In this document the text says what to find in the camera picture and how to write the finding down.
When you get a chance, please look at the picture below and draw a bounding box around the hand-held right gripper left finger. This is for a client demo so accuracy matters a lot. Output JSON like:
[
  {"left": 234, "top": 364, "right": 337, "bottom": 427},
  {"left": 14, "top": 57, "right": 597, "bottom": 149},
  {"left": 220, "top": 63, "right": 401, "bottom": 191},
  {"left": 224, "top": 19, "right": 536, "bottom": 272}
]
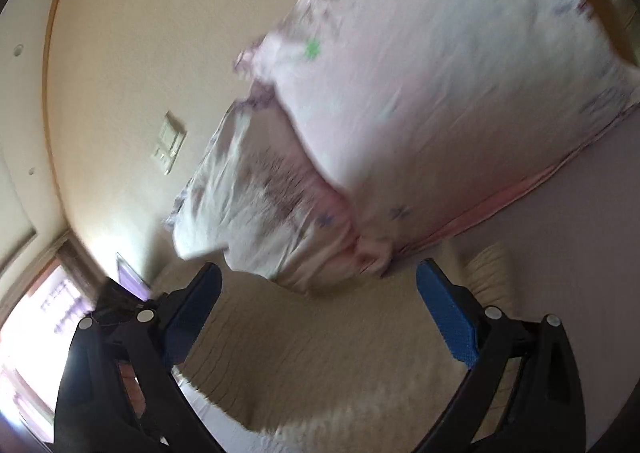
[{"left": 54, "top": 262, "right": 223, "bottom": 453}]

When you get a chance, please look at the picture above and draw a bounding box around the small floral white pillow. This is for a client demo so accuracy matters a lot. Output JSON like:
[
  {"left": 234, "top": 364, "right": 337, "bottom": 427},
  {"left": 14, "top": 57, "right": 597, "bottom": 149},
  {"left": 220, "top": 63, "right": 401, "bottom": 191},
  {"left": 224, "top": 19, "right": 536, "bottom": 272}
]
[{"left": 166, "top": 83, "right": 396, "bottom": 291}]

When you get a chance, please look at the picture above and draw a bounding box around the large floral white pillow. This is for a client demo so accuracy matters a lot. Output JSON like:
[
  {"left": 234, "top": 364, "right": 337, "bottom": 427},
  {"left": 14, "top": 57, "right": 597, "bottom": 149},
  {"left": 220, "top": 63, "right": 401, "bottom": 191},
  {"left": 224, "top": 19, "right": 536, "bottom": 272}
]
[{"left": 234, "top": 0, "right": 640, "bottom": 270}]

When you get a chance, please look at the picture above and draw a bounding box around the bright window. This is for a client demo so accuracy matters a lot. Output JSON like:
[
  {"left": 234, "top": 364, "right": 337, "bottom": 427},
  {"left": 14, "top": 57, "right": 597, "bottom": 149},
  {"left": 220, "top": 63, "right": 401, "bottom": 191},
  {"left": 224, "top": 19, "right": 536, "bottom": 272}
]
[{"left": 0, "top": 258, "right": 96, "bottom": 434}]

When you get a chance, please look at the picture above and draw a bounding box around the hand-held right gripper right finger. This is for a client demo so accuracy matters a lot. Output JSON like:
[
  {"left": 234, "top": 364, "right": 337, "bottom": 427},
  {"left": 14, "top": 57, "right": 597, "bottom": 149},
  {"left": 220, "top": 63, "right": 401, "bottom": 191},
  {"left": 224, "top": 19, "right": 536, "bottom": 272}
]
[{"left": 412, "top": 258, "right": 587, "bottom": 453}]

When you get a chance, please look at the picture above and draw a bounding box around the lavender bed sheet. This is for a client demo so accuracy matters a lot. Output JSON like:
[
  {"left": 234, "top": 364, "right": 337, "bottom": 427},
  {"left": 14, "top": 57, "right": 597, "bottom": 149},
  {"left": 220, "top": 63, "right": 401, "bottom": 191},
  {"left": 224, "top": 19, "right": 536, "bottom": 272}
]
[{"left": 390, "top": 105, "right": 640, "bottom": 453}]

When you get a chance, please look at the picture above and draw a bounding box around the white wall switch panel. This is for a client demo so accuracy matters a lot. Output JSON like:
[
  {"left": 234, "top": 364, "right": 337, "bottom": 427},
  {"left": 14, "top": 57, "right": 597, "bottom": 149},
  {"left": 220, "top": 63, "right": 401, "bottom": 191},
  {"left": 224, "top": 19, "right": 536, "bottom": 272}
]
[{"left": 151, "top": 111, "right": 187, "bottom": 176}]

